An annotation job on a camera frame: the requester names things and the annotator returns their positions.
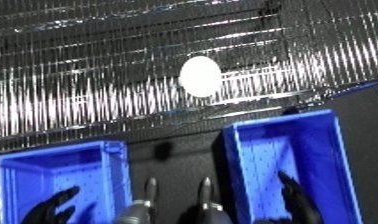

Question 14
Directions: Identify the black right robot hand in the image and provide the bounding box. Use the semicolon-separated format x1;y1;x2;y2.
276;170;325;224

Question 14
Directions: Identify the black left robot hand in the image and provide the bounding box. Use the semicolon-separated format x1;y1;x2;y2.
20;185;83;224

